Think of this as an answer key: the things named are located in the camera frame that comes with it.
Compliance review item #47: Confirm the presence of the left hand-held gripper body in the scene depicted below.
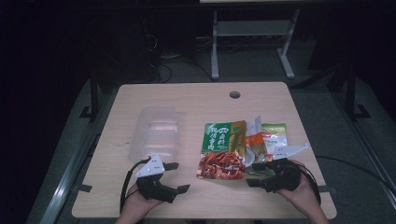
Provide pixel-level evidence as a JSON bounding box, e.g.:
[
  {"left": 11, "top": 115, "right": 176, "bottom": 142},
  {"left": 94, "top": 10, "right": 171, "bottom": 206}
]
[{"left": 134, "top": 153, "right": 179, "bottom": 204}]

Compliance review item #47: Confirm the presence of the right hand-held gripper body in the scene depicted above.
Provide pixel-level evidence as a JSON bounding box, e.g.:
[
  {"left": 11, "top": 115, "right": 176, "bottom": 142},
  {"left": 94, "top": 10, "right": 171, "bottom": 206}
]
[{"left": 261, "top": 142, "right": 311, "bottom": 194}]

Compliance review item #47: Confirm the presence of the orange and white snack packet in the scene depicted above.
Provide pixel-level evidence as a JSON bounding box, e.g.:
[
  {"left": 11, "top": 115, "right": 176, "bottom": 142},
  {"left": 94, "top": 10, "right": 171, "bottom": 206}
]
[{"left": 244, "top": 115, "right": 275, "bottom": 170}]

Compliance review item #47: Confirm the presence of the green and white snack packet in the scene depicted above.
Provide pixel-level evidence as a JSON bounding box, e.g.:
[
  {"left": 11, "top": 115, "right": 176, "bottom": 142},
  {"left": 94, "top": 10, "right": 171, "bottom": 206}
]
[{"left": 261, "top": 122, "right": 290, "bottom": 157}]

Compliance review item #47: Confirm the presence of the clear plastic container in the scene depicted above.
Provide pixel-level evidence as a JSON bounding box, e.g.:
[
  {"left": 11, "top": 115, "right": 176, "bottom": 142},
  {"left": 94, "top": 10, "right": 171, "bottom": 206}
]
[{"left": 128, "top": 105, "right": 183, "bottom": 164}]

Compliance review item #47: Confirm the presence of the green and red food packet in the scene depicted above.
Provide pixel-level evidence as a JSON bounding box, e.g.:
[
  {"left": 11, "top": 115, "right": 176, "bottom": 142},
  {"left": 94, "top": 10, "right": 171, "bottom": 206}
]
[{"left": 195, "top": 119, "right": 248, "bottom": 181}]

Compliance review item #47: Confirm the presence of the person's left hand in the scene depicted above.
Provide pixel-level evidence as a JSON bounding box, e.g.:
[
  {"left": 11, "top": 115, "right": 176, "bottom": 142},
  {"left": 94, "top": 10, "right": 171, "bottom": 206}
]
[{"left": 125, "top": 182, "right": 164, "bottom": 217}]

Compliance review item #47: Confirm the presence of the person's right hand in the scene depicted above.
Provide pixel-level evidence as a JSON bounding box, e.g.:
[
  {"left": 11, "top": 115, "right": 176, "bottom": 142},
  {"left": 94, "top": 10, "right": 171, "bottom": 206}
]
[{"left": 275, "top": 160, "right": 319, "bottom": 213}]

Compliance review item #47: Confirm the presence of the black metal stand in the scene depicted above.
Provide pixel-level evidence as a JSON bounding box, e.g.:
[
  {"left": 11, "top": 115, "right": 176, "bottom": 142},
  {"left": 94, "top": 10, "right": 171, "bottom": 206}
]
[
  {"left": 78, "top": 69, "right": 104, "bottom": 123},
  {"left": 342, "top": 62, "right": 372, "bottom": 122}
]

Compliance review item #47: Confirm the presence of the left hand-held gripper black cable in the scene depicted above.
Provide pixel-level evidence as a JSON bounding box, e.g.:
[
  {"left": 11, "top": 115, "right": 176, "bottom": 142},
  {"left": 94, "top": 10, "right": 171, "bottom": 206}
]
[{"left": 119, "top": 158, "right": 152, "bottom": 215}]

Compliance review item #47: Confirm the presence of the hand-held gripper black cable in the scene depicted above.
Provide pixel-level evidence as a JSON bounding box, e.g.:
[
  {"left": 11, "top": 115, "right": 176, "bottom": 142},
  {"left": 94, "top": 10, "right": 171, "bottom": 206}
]
[
  {"left": 119, "top": 158, "right": 152, "bottom": 215},
  {"left": 298, "top": 163, "right": 322, "bottom": 205}
]

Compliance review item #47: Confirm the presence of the right hand-held gripper black cable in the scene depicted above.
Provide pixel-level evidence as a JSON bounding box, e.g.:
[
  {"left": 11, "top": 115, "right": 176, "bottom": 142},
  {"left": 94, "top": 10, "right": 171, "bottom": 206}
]
[{"left": 298, "top": 163, "right": 322, "bottom": 205}]

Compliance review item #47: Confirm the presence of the black floor cable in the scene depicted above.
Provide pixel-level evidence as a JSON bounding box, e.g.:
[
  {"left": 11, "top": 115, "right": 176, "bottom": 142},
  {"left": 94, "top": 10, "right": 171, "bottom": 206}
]
[{"left": 315, "top": 154, "right": 396, "bottom": 195}]

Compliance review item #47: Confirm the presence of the bundle of dark cables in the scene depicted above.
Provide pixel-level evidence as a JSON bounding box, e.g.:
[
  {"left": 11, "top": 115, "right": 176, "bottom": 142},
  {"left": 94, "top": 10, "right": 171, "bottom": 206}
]
[{"left": 146, "top": 34, "right": 216, "bottom": 84}]

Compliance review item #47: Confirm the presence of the white metal table frame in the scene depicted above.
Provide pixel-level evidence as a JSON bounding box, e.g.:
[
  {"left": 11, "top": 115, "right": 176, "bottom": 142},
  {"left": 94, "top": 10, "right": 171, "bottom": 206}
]
[{"left": 210, "top": 8, "right": 301, "bottom": 80}]

